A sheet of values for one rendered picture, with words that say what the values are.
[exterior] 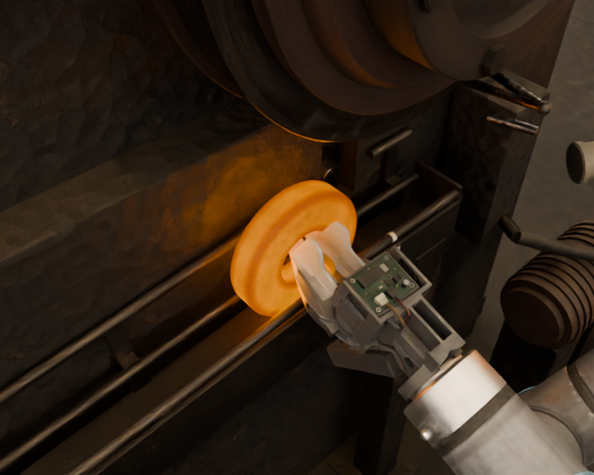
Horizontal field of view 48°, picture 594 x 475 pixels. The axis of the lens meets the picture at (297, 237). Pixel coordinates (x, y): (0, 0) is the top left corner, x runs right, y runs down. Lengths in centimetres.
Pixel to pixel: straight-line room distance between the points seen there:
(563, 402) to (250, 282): 33
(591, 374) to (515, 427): 13
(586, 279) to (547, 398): 37
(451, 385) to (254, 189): 28
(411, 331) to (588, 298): 47
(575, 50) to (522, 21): 216
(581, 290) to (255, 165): 56
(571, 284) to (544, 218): 92
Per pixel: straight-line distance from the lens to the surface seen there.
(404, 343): 63
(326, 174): 82
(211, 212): 69
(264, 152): 70
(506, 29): 57
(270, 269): 69
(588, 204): 205
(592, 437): 73
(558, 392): 73
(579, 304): 106
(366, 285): 62
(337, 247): 69
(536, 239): 100
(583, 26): 292
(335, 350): 73
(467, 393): 62
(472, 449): 62
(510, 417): 63
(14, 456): 72
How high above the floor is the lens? 127
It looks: 45 degrees down
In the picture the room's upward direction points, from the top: straight up
